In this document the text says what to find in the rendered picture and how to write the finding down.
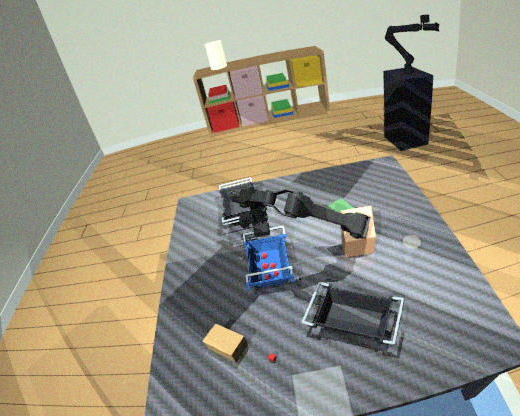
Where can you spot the blue plastic tray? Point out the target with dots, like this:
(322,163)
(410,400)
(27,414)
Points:
(275,249)

